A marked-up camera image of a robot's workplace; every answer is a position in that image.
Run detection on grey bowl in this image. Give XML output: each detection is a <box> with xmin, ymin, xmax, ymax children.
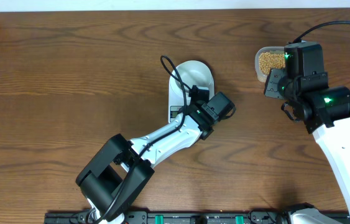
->
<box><xmin>176</xmin><ymin>60</ymin><xmax>214</xmax><ymax>95</ymax></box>

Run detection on soybeans in container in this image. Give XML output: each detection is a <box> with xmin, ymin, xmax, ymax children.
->
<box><xmin>258</xmin><ymin>52</ymin><xmax>285</xmax><ymax>75</ymax></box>

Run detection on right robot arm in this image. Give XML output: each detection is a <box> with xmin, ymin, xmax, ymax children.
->
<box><xmin>264</xmin><ymin>42</ymin><xmax>350</xmax><ymax>218</ymax></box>

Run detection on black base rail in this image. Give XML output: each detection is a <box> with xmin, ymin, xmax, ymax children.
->
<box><xmin>44</xmin><ymin>210</ymin><xmax>289</xmax><ymax>224</ymax></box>

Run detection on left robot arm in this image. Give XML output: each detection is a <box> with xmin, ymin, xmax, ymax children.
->
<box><xmin>76</xmin><ymin>92</ymin><xmax>236</xmax><ymax>223</ymax></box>

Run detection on white kitchen scale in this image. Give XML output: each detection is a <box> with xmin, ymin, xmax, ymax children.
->
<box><xmin>168</xmin><ymin>77</ymin><xmax>214</xmax><ymax>123</ymax></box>

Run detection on clear plastic container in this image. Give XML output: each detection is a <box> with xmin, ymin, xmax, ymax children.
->
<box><xmin>255</xmin><ymin>47</ymin><xmax>285</xmax><ymax>82</ymax></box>

